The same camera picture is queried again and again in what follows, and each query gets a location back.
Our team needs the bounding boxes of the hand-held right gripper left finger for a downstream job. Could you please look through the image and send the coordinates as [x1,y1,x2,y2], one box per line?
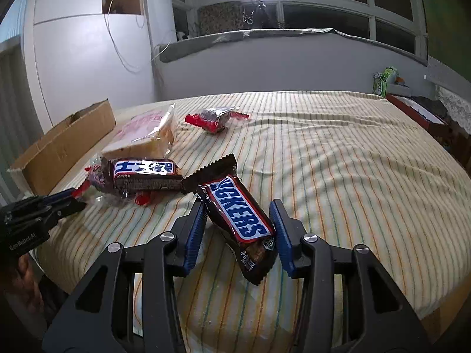
[42,200,207,353]

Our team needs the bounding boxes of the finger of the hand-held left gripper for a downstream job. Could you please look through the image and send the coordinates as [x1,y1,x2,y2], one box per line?
[46,187,84,208]
[52,202,88,226]

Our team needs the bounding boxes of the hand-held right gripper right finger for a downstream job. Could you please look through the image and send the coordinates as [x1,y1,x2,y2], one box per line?
[269,199,431,353]

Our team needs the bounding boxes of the red clear snack packet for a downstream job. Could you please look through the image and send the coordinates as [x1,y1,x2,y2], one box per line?
[185,106,251,134]
[84,156,152,207]

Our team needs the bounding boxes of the brown chocolate bar packet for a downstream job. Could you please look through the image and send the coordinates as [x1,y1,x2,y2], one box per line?
[101,157,185,194]
[183,153,279,286]

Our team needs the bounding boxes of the cardboard box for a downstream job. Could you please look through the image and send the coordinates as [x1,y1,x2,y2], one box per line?
[7,99,117,196]

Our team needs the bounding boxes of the person's left hand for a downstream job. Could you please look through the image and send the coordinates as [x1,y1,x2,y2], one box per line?
[15,254,43,302]

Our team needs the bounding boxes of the striped blanket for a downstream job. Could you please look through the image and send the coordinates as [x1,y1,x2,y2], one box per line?
[35,90,471,339]

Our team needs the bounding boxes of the clear bread packet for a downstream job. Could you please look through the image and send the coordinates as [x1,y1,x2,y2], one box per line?
[101,103,176,159]

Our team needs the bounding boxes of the red box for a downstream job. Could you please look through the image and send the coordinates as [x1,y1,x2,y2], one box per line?
[385,94,452,139]

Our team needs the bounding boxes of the green bag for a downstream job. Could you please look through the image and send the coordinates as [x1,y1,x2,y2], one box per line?
[372,66,400,97]

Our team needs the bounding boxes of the grey windowsill pad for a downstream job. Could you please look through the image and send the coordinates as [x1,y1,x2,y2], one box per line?
[159,27,429,67]

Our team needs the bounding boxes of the leopard print cushion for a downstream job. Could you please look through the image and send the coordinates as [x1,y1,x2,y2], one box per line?
[198,2,246,38]

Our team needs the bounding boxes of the white lace cloth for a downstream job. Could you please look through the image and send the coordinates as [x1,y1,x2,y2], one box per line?
[427,55,471,135]

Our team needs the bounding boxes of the black tripod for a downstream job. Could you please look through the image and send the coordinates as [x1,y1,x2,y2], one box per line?
[251,0,270,30]

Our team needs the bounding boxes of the white cable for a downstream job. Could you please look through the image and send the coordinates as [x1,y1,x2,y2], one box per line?
[104,0,146,73]

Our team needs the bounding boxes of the white window frame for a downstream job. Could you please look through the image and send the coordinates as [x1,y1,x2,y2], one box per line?
[171,0,429,56]

